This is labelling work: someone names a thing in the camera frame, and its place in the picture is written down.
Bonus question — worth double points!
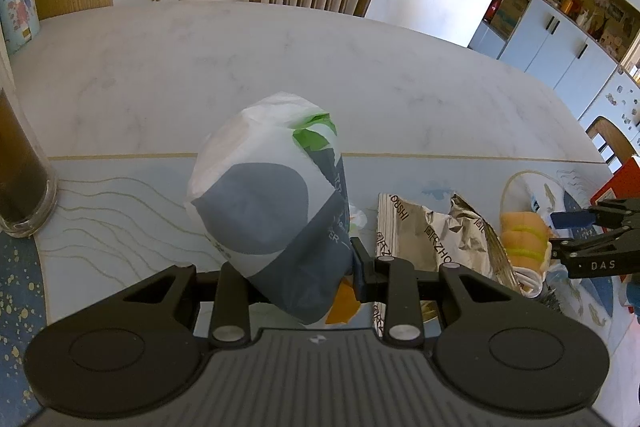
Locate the white wall cabinet unit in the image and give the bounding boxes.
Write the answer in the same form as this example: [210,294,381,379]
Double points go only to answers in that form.
[469,0,639,119]

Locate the right wooden chair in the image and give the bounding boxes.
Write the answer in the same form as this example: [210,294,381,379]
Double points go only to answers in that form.
[587,116,634,173]

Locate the silver foil snack bag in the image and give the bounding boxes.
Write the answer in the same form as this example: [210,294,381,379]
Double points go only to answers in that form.
[370,192,524,338]

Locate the white grey plastic bag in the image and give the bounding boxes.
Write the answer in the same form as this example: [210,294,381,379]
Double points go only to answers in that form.
[186,92,360,326]

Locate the white printed tin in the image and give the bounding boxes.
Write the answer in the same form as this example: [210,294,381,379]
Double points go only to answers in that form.
[1,0,40,54]

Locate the glass of dark drink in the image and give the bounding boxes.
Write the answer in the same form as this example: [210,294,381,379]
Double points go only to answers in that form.
[0,65,58,239]

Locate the orange yellow bread toy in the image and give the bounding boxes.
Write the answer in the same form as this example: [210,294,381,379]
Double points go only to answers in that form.
[500,211,550,275]

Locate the red white cardboard box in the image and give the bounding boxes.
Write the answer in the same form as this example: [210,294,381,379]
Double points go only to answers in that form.
[590,156,640,205]

